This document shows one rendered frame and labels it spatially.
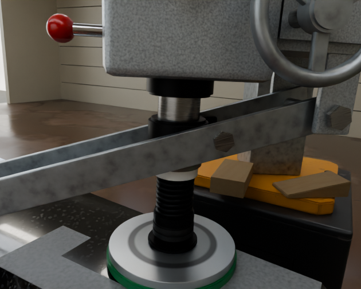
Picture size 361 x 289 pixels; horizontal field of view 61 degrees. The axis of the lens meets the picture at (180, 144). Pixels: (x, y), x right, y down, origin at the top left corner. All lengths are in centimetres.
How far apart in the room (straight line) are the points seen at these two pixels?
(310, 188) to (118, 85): 750
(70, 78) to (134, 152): 901
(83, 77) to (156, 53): 871
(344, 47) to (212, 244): 35
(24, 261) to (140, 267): 20
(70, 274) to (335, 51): 48
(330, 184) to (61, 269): 77
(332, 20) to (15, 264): 54
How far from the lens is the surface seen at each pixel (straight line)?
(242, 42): 37
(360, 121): 649
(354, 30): 44
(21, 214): 73
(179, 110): 43
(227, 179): 89
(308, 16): 33
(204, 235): 56
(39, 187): 45
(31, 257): 58
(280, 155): 112
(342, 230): 94
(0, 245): 63
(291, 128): 45
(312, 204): 97
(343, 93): 45
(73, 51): 929
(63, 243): 60
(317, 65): 34
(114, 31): 35
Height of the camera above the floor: 114
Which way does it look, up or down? 15 degrees down
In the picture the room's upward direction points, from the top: 3 degrees clockwise
